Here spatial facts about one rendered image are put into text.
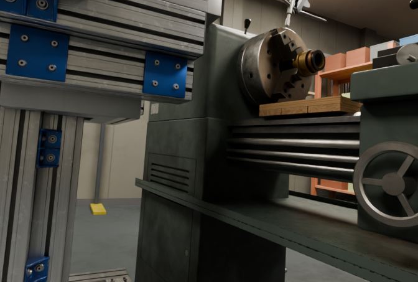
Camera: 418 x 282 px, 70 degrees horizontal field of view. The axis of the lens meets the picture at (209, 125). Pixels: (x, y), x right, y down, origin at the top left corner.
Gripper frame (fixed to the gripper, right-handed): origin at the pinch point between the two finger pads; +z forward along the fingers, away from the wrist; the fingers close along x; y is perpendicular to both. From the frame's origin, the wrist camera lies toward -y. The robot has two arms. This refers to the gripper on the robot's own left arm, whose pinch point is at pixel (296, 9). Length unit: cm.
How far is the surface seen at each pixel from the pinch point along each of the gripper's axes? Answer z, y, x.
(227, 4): -162, 107, 244
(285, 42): 22.5, -10.6, -8.6
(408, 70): 51, -29, -60
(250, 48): 26.1, -19.0, 1.0
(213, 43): 26.2, -29.5, 11.0
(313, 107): 52, -17, -31
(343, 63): -131, 287, 177
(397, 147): 65, -26, -58
